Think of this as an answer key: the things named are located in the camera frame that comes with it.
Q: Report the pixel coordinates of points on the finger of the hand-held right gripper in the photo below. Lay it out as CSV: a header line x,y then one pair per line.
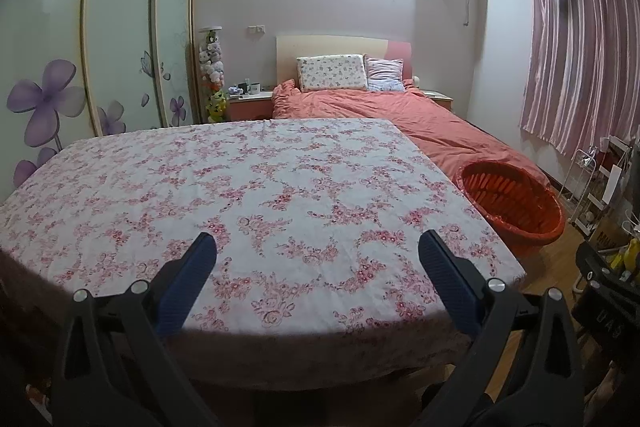
x,y
592,264

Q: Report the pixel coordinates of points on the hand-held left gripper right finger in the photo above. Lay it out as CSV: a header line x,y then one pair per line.
x,y
447,287

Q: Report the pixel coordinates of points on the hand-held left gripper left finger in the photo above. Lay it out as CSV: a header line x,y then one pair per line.
x,y
185,287

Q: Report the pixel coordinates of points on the orange plastic laundry basket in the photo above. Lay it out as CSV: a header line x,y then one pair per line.
x,y
515,207

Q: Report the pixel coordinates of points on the brown paper bag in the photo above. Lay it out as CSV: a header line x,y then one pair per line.
x,y
605,234

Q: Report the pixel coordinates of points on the yellow bag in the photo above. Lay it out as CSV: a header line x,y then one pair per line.
x,y
630,257

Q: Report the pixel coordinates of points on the white shelf cart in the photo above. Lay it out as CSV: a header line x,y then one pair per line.
x,y
595,207

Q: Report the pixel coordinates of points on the pink floral tablecloth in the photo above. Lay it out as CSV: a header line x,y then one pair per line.
x,y
250,187

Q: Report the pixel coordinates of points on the bed with pink duvet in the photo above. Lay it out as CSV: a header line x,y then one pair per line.
x,y
400,117

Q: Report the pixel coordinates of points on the pink nightstand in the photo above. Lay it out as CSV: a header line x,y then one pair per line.
x,y
250,107
439,99

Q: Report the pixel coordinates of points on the pink satin curtain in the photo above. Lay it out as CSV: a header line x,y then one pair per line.
x,y
580,47

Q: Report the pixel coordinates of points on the column of plush toys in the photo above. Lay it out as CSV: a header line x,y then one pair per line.
x,y
212,67

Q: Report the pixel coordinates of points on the pink striped pillow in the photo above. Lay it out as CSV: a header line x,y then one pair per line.
x,y
385,72

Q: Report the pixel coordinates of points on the white floral pillow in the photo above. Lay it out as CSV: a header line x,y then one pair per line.
x,y
332,72

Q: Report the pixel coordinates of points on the sliding wardrobe with purple flowers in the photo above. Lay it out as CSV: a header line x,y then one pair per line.
x,y
120,32

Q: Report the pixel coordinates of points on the beige and pink headboard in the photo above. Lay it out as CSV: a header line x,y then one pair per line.
x,y
325,44

